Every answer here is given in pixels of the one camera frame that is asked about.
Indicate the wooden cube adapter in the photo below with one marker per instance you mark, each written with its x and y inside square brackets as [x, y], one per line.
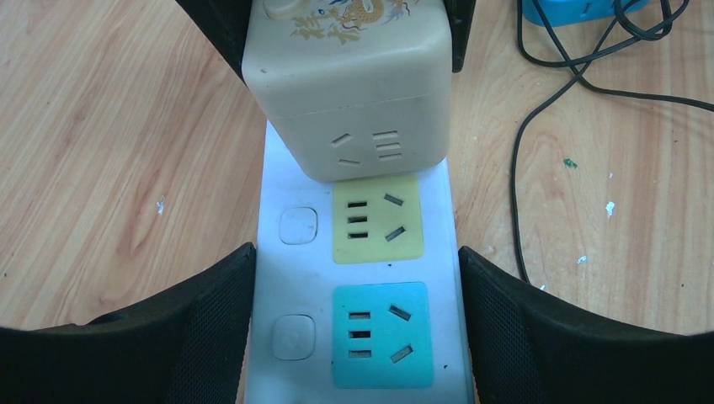
[353, 88]

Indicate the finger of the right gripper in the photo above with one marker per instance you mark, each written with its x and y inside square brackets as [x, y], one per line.
[224, 23]
[460, 15]

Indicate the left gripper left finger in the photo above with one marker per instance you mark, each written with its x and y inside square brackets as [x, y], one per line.
[183, 345]

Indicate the white power strip blue USB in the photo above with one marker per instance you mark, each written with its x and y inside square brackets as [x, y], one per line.
[357, 290]

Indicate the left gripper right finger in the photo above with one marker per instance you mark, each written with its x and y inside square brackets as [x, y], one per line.
[528, 346]

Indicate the small blue charger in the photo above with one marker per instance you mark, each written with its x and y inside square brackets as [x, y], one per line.
[565, 12]

